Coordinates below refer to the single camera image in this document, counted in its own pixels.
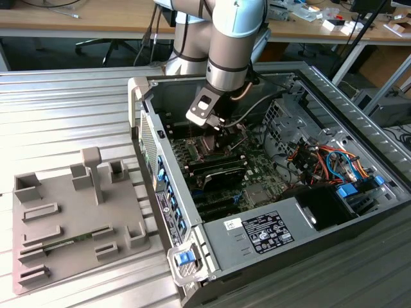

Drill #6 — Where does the metal socket cover frame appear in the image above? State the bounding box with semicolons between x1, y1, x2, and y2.
224;121;250;152

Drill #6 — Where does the black CPU socket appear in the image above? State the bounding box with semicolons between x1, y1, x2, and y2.
187;133;234;162

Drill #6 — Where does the grey perforated drive cage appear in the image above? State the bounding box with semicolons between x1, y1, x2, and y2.
261;96;322;161

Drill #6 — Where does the green motherboard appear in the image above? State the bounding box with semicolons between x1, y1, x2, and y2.
168;118;292;223

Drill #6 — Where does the black graphics card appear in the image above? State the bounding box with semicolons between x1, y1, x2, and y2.
191;166;249;194

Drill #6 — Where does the grey open PC case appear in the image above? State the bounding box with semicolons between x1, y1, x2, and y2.
127;62;411;307

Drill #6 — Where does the grey chipset heatsink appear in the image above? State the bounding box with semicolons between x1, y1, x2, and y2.
243;184;274;207

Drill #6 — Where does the black plastic air shroud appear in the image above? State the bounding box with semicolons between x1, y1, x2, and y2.
282;185;359;232

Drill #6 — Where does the black rating label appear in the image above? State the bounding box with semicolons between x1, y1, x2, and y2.
242;210;295;254

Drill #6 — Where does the grey power supply unit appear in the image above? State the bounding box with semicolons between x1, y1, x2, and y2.
201;196;317;271

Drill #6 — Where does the black office chair base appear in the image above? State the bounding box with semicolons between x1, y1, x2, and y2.
75;37;144;67

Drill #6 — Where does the black slanted pole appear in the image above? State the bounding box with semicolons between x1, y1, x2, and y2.
330;0;386;80

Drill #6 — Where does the blue disk carrier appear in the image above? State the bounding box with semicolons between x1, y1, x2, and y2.
336;182;360;199

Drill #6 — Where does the grey desktop computer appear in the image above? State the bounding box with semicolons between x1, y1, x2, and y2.
351;88;411;128

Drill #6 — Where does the wooden desk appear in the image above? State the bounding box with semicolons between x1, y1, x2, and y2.
0;0;411;107

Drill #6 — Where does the grey parts rack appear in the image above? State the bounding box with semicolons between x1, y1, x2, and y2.
12;146;152;296

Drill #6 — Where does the brown cardboard box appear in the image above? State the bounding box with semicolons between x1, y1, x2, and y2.
392;22;411;37

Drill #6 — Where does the green RAM stick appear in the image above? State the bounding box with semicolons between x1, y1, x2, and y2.
43;233;97;252

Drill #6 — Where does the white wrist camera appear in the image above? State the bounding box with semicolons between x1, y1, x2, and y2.
185;86;223;130

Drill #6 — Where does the red yellow wire bundle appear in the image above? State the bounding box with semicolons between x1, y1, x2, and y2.
286;144;330;187

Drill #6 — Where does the blue data wire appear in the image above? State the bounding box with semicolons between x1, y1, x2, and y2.
326;150;360;185

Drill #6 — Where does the orange data wire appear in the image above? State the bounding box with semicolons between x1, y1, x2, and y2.
348;155;372;179

